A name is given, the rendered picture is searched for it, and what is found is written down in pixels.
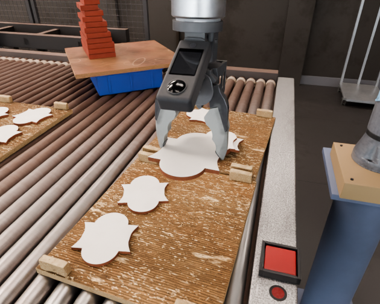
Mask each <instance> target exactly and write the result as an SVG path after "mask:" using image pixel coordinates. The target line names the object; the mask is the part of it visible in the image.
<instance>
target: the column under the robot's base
mask: <svg viewBox="0 0 380 304"><path fill-rule="evenodd" d="M330 153H331V148H325V147H323V149H322V155H323V161H324V165H325V171H326V177H327V181H328V188H329V194H330V198H331V199H332V200H333V202H332V205H331V208H330V211H329V215H328V218H327V220H326V224H325V227H324V229H323V233H322V236H321V239H320V242H319V245H318V249H317V252H316V254H315V258H314V262H313V264H312V267H311V271H310V273H309V277H308V280H307V283H306V286H305V289H301V288H297V297H298V304H353V303H352V299H353V297H354V294H355V292H356V290H357V288H358V285H359V283H360V282H361V279H362V278H363V275H364V273H365V271H366V269H367V266H368V264H369V262H370V260H371V258H372V256H373V254H374V252H375V249H376V247H377V245H378V243H379V240H380V204H375V203H368V202H363V201H356V200H349V199H345V198H340V196H339V193H338V188H337V183H336V179H335V174H334V169H333V166H332V161H331V156H330Z"/></svg>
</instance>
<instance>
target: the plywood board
mask: <svg viewBox="0 0 380 304"><path fill-rule="evenodd" d="M65 52H66V55H67V57H68V60H69V62H70V65H71V68H72V70H73V72H74V75H75V78H76V79H79V78H88V77H97V76H103V75H112V74H121V73H127V72H136V71H146V70H151V69H160V68H168V67H169V65H170V63H171V60H172V59H173V56H174V54H175V53H174V52H172V51H171V50H169V49H168V48H166V47H164V46H163V45H161V44H160V43H158V42H156V41H155V40H148V41H141V42H128V43H115V52H116V57H108V58H101V59H89V58H88V56H87V54H86V53H85V51H84V49H83V47H82V46H81V47H74V48H65Z"/></svg>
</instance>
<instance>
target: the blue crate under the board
mask: <svg viewBox="0 0 380 304"><path fill-rule="evenodd" d="M162 70H163V68H160V69H151V70H146V71H136V72H127V73H121V74H112V75H103V76H97V77H90V79H91V80H92V82H93V85H94V86H95V88H96V90H97V92H98V94H99V96H103V95H111V94H116V93H123V92H131V91H136V90H144V89H152V88H157V87H160V86H161V84H162V82H163V79H162Z"/></svg>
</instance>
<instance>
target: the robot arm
mask: <svg viewBox="0 0 380 304"><path fill-rule="evenodd" d="M171 15H172V16H173V17H175V19H173V30H174V31H180V32H185V39H184V40H181V41H180V42H179V45H178V47H177V49H176V51H175V54H174V56H173V59H172V60H171V63H170V65H169V68H168V70H167V72H166V75H165V77H164V79H163V82H162V84H161V86H160V89H159V91H158V93H157V95H156V100H155V120H156V133H157V139H158V142H159V146H160V148H162V147H164V145H165V144H166V142H167V140H168V132H169V131H170V130H171V123H172V120H174V119H175V118H176V117H177V115H178V114H179V112H192V111H193V110H194V107H195V105H196V106H197V107H198V109H201V108H202V107H203V106H204V105H205V104H207V103H208V102H209V106H210V109H209V111H208V112H207V114H206V115H205V116H204V120H205V123H206V125H207V126H208V127H209V128H210V129H211V131H212V140H213V142H214V143H215V146H216V150H215V153H216V154H217V156H218V157H219V158H220V160H224V157H225V155H226V153H227V149H228V143H229V128H230V123H229V102H228V99H227V96H226V94H225V93H224V92H225V83H226V68H227V61H226V60H218V59H217V49H218V32H220V31H222V30H223V21H222V20H221V19H222V18H224V17H225V15H226V0H171ZM223 73H224V77H223ZM220 76H221V83H220ZM375 101H376V102H375V105H374V108H373V111H372V114H371V117H370V120H369V123H368V126H367V129H366V132H365V133H364V135H363V136H362V138H361V139H360V140H359V141H358V142H357V144H356V145H355V146H354V148H353V150H352V154H351V156H352V159H353V160H354V161H355V162H356V163H357V164H358V165H359V166H361V167H363V168H365V169H367V170H369V171H373V172H375V173H379V174H380V91H379V94H378V97H377V99H375Z"/></svg>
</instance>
